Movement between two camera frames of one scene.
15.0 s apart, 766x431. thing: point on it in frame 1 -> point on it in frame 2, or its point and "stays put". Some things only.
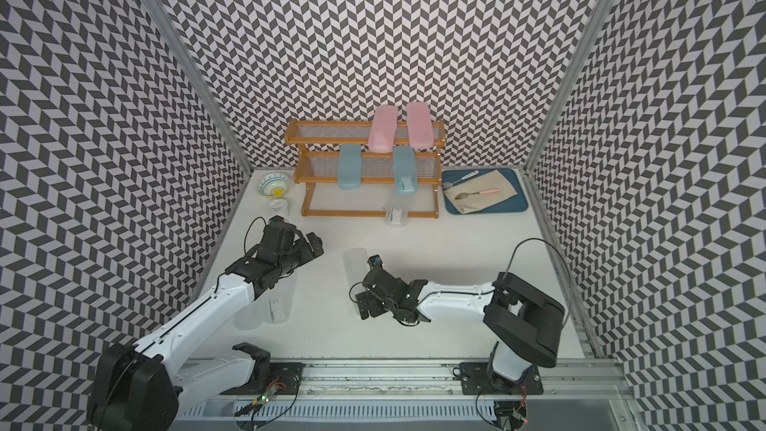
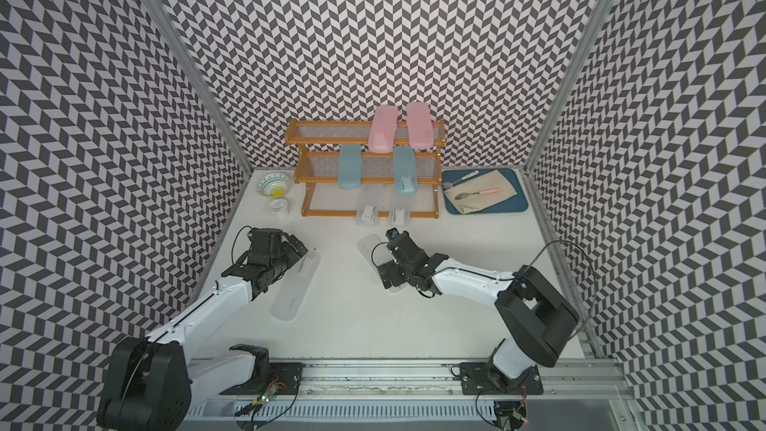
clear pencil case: (281, 300) -> (375, 251)
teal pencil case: (349, 167) stays put
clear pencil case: (357, 271) -> (370, 205)
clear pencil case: (252, 316) -> (292, 286)
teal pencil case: (404, 170) stays put
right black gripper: (374, 309) -> (392, 269)
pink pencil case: (383, 132) stays put
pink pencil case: (421, 129) stays put
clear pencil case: (396, 210) stays put
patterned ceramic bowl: (273, 185) stays put
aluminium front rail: (567, 377) stays put
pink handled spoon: (484, 192) stays put
